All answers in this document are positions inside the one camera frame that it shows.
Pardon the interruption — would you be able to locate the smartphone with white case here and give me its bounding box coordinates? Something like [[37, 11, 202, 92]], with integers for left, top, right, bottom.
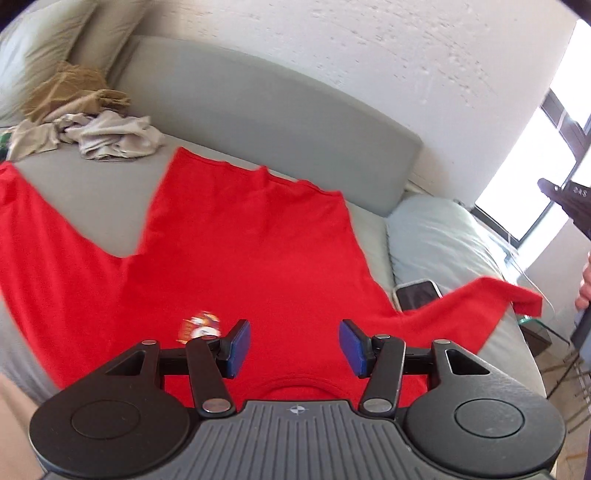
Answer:
[[392, 279, 443, 315]]

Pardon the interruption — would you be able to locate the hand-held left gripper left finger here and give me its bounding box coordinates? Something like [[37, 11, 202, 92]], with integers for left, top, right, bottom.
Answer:
[[104, 318, 253, 417]]

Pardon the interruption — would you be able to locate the person's right hand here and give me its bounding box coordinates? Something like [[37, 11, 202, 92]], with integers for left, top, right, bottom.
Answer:
[[574, 251, 591, 311]]

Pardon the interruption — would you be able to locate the large grey sofa cushion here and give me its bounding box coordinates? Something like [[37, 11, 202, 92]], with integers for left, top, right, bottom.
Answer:
[[385, 194, 514, 306]]

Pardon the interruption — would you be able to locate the tan crumpled cloth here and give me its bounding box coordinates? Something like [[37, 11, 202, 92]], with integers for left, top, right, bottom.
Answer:
[[22, 62, 133, 125]]

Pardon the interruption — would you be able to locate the grey throw pillow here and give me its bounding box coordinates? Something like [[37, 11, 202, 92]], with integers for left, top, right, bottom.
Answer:
[[0, 0, 99, 128], [68, 0, 154, 80]]

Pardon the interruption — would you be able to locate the window with dark frame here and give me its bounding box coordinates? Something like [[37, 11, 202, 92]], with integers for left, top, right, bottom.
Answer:
[[475, 18, 591, 246]]

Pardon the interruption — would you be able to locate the grey crumpled cloth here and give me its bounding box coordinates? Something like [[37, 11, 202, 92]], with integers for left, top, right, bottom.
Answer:
[[9, 110, 166, 162]]

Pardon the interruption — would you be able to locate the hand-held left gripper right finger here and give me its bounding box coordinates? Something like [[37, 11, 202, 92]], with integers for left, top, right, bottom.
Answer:
[[338, 318, 493, 417]]

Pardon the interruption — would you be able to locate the red shirt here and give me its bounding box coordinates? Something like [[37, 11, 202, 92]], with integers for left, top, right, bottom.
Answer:
[[0, 147, 544, 412]]

